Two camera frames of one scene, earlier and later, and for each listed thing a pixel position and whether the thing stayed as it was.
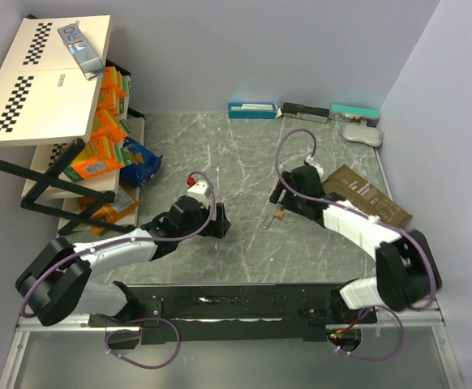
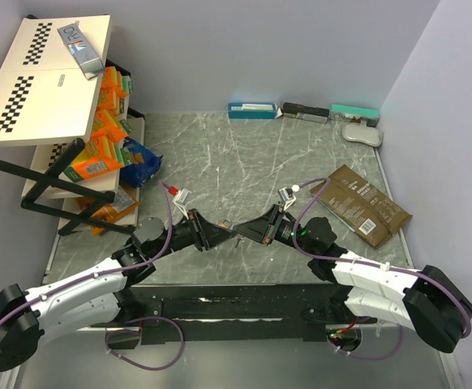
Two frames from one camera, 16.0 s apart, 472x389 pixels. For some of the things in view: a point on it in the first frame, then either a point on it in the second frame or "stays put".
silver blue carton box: x=82 y=50 stays put
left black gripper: x=217 y=227 → x=205 y=234
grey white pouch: x=362 y=134 stays put
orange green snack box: x=106 y=152 stays put
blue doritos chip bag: x=143 y=164 stays put
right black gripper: x=286 y=202 → x=259 y=228
